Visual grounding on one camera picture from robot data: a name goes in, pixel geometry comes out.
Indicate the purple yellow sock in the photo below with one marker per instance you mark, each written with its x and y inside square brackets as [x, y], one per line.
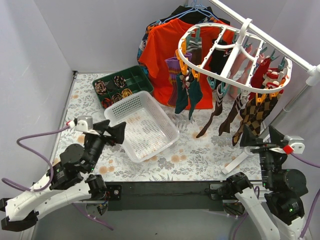
[174, 70]

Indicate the teal green sock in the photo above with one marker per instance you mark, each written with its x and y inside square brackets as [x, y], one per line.
[188, 93]

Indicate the blue wire hanger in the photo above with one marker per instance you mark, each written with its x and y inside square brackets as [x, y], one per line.
[190, 15]

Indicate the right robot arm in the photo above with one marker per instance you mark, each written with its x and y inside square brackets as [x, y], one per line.
[285, 187]

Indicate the white plastic basket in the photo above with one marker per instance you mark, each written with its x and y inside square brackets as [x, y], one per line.
[148, 130]

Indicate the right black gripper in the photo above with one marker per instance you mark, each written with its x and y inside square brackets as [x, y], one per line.
[264, 145]

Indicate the floral table mat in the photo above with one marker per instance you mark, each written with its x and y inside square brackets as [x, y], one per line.
[188, 159]

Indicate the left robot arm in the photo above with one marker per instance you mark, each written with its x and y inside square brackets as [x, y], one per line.
[68, 181]

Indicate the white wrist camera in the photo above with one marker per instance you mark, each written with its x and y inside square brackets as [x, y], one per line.
[294, 144]
[82, 123]

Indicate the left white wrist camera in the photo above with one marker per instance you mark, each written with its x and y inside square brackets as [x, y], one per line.
[82, 123]

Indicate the dark patterned shirt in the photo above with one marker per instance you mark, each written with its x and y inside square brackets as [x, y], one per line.
[143, 44]

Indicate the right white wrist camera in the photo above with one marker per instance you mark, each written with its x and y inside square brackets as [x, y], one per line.
[294, 144]

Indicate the brown striped-cuff sock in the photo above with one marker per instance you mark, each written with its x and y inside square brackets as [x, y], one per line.
[194, 50]

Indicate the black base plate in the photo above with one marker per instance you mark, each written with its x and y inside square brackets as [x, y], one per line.
[163, 195]

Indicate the orange t-shirt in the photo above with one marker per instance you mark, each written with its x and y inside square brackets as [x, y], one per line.
[162, 42]

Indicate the green divided organizer tray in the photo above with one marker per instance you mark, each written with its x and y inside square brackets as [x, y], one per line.
[119, 85]

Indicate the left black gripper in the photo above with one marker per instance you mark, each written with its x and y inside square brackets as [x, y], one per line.
[106, 135]

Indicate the white sock clip hanger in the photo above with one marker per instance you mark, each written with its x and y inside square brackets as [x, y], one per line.
[236, 48]

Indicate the black striped sock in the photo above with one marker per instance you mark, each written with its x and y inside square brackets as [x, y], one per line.
[218, 60]

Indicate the plain dark brown sock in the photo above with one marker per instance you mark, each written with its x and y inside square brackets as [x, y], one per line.
[239, 102]

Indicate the brown argyle sock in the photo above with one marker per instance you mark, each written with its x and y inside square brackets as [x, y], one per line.
[249, 118]
[263, 110]

